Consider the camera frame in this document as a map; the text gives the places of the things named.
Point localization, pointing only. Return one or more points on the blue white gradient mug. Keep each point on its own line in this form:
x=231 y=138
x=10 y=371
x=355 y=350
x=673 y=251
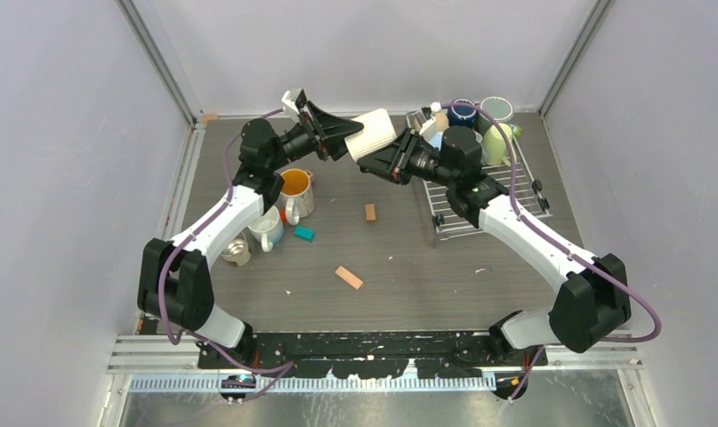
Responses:
x=268 y=229

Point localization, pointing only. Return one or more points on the small brown wooden block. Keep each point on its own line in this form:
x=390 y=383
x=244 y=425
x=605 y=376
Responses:
x=370 y=213

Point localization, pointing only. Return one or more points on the wire dish rack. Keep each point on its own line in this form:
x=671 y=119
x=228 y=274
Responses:
x=509 y=188

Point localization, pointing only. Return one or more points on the white fluted bowl cup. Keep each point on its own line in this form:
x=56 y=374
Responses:
x=378 y=132

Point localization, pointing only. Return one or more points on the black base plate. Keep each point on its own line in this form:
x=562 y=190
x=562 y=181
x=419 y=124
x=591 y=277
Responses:
x=370 y=355

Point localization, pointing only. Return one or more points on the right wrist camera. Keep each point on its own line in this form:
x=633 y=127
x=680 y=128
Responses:
x=434 y=107

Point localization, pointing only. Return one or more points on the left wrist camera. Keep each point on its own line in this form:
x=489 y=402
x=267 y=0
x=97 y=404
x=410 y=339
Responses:
x=293 y=103

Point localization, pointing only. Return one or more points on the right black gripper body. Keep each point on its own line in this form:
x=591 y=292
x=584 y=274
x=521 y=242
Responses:
x=424 y=162

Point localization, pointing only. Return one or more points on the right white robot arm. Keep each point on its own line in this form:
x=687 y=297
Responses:
x=587 y=306

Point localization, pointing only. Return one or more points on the beige brown cup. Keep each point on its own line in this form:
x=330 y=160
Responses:
x=237 y=252

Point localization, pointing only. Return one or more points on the long light wooden block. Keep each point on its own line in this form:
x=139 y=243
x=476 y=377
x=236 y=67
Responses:
x=349 y=278

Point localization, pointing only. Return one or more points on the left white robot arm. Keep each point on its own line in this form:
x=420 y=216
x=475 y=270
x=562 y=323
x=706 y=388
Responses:
x=175 y=281

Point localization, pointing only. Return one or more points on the grey patterned mug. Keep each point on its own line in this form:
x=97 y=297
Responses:
x=496 y=107

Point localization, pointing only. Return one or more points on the teal block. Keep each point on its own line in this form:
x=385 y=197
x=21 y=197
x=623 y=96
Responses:
x=304 y=233

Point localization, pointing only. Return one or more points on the navy blue mug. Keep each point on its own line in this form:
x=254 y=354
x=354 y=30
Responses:
x=462 y=112

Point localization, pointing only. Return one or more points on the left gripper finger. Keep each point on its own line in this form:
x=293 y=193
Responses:
x=331 y=146
x=326 y=127

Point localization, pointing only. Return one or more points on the light green mug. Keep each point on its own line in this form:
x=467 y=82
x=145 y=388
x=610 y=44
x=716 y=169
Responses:
x=496 y=141

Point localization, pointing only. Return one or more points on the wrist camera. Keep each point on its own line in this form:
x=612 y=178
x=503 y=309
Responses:
x=434 y=107
x=293 y=103

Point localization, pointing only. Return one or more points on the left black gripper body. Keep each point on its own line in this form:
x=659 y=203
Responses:
x=297 y=144

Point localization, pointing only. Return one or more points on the light blue mug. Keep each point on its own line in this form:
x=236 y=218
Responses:
x=436 y=140

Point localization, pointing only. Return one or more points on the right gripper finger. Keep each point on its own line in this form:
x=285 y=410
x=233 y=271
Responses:
x=395 y=152
x=390 y=173

